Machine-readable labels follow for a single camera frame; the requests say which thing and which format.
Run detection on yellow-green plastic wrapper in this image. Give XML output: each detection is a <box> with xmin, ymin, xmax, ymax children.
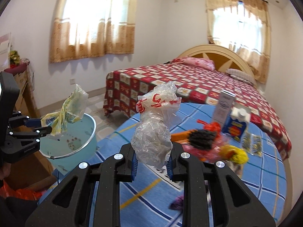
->
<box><xmin>41</xmin><ymin>84</ymin><xmax>88</xmax><ymax>136</ymax></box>

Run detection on yellow snack wrapper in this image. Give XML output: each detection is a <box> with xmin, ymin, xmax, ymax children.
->
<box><xmin>219</xmin><ymin>145</ymin><xmax>249</xmax><ymax>165</ymax></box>

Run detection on purple snack wrapper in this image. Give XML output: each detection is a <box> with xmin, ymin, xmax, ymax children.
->
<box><xmin>169</xmin><ymin>195</ymin><xmax>184</xmax><ymax>211</ymax></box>

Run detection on clear plastic bag red print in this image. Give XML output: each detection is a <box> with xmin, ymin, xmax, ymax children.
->
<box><xmin>130</xmin><ymin>81</ymin><xmax>182</xmax><ymax>169</ymax></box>

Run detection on light blue trash bin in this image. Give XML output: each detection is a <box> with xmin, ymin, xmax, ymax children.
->
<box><xmin>40</xmin><ymin>113</ymin><xmax>97</xmax><ymax>175</ymax></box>

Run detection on person's left hand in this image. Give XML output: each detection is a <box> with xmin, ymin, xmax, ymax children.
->
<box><xmin>0</xmin><ymin>162</ymin><xmax>11</xmax><ymax>180</ymax></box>

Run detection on foil sachet packets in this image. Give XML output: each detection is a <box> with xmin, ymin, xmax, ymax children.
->
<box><xmin>241</xmin><ymin>132</ymin><xmax>262</xmax><ymax>157</ymax></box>

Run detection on blue milk carton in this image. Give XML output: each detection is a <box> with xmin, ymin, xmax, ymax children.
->
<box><xmin>222</xmin><ymin>103</ymin><xmax>251</xmax><ymax>142</ymax></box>

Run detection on white tall carton box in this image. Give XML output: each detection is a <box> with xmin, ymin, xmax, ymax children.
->
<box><xmin>212</xmin><ymin>90</ymin><xmax>236</xmax><ymax>129</ymax></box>

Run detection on red checkered bedspread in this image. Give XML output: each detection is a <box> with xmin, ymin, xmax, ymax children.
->
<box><xmin>103</xmin><ymin>63</ymin><xmax>292</xmax><ymax>159</ymax></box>

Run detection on left window curtain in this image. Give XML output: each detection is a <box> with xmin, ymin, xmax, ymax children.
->
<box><xmin>49</xmin><ymin>0</ymin><xmax>137</xmax><ymax>63</ymax></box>

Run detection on window curtain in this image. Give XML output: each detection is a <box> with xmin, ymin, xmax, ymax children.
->
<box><xmin>205</xmin><ymin>0</ymin><xmax>271</xmax><ymax>84</ymax></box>
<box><xmin>49</xmin><ymin>0</ymin><xmax>137</xmax><ymax>63</ymax></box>

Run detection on striped grey pillow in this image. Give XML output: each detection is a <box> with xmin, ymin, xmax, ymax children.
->
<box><xmin>226</xmin><ymin>69</ymin><xmax>256</xmax><ymax>87</ymax></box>

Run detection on pink pillow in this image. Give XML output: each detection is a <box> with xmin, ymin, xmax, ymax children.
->
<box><xmin>171</xmin><ymin>56</ymin><xmax>215</xmax><ymax>71</ymax></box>

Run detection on cream wooden headboard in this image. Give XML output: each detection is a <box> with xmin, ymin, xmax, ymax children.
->
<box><xmin>178</xmin><ymin>44</ymin><xmax>254</xmax><ymax>78</ymax></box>

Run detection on right window curtain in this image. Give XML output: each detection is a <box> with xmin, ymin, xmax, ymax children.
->
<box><xmin>205</xmin><ymin>0</ymin><xmax>271</xmax><ymax>84</ymax></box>

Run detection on wall power socket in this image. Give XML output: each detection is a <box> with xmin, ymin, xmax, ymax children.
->
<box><xmin>69</xmin><ymin>79</ymin><xmax>76</xmax><ymax>85</ymax></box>

